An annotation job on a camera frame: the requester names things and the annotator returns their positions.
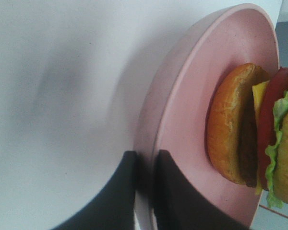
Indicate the toy hamburger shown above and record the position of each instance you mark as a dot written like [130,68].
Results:
[247,131]

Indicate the pink round plate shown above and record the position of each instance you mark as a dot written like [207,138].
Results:
[174,113]

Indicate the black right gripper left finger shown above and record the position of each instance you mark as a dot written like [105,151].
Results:
[113,207]

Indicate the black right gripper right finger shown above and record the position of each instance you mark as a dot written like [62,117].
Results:
[179,206]

